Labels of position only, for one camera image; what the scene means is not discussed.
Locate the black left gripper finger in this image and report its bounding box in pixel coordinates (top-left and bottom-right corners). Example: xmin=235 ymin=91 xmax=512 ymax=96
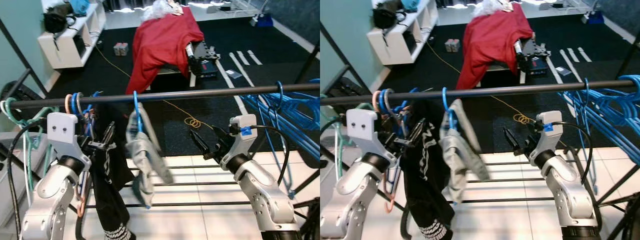
xmin=408 ymin=121 xmax=425 ymax=147
xmin=101 ymin=122 xmax=116 ymax=147

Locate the black printed t-shirt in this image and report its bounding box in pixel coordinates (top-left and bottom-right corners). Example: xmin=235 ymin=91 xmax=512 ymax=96
xmin=91 ymin=102 xmax=137 ymax=240
xmin=399 ymin=100 xmax=455 ymax=240

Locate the blue plastic hanger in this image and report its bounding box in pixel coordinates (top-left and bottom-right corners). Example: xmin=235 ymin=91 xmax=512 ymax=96
xmin=131 ymin=91 xmax=146 ymax=135
xmin=441 ymin=87 xmax=457 ymax=131

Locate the thin blue hanger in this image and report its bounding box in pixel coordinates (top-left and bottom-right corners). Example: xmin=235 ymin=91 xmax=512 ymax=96
xmin=380 ymin=88 xmax=418 ymax=138
xmin=71 ymin=91 xmax=101 ymax=141

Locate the pink hanger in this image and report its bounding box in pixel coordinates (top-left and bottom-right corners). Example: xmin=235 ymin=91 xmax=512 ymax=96
xmin=64 ymin=93 xmax=87 ymax=218
xmin=371 ymin=90 xmax=401 ymax=213

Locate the green hanger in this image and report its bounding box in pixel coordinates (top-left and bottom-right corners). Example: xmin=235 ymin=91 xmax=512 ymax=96
xmin=320 ymin=95 xmax=351 ymax=183
xmin=0 ymin=97 xmax=58 ymax=193

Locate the grey garment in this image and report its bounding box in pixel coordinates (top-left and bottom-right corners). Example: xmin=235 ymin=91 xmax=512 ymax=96
xmin=440 ymin=99 xmax=492 ymax=205
xmin=124 ymin=102 xmax=174 ymax=210

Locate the black machine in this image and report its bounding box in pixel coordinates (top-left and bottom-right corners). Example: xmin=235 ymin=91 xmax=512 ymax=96
xmin=514 ymin=37 xmax=552 ymax=77
xmin=186 ymin=41 xmax=222 ymax=80

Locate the bunch of blue hangers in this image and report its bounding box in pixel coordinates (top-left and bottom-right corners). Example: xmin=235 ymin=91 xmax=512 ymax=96
xmin=562 ymin=75 xmax=640 ymax=196
xmin=239 ymin=79 xmax=321 ymax=198

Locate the white shelf unit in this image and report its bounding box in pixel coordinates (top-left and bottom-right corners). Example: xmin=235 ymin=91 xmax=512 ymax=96
xmin=366 ymin=0 xmax=440 ymax=66
xmin=37 ymin=0 xmax=107 ymax=70

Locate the red cloth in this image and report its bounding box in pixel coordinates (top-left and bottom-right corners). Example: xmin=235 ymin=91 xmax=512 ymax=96
xmin=455 ymin=4 xmax=534 ymax=91
xmin=125 ymin=6 xmax=206 ymax=96

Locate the black bag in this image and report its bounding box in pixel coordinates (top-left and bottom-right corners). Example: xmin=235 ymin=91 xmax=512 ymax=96
xmin=372 ymin=0 xmax=407 ymax=31
xmin=42 ymin=2 xmax=77 ymax=35

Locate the orange cable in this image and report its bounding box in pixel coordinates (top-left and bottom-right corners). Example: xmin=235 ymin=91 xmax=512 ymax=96
xmin=94 ymin=44 xmax=203 ymax=130
xmin=425 ymin=40 xmax=533 ymax=126

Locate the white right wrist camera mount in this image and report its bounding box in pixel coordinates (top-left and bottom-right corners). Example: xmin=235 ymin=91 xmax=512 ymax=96
xmin=220 ymin=114 xmax=258 ymax=171
xmin=529 ymin=111 xmax=563 ymax=167

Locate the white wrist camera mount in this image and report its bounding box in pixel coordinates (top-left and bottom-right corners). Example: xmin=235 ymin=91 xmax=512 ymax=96
xmin=529 ymin=111 xmax=563 ymax=167
xmin=346 ymin=109 xmax=397 ymax=162
xmin=220 ymin=114 xmax=258 ymax=171
xmin=46 ymin=112 xmax=92 ymax=163

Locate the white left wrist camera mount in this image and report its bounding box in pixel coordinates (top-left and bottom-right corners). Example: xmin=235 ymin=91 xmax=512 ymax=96
xmin=46 ymin=112 xmax=92 ymax=163
xmin=346 ymin=109 xmax=397 ymax=162

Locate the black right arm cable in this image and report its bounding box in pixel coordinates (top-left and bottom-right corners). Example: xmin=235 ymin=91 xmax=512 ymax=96
xmin=247 ymin=125 xmax=292 ymax=188
xmin=550 ymin=121 xmax=603 ymax=231

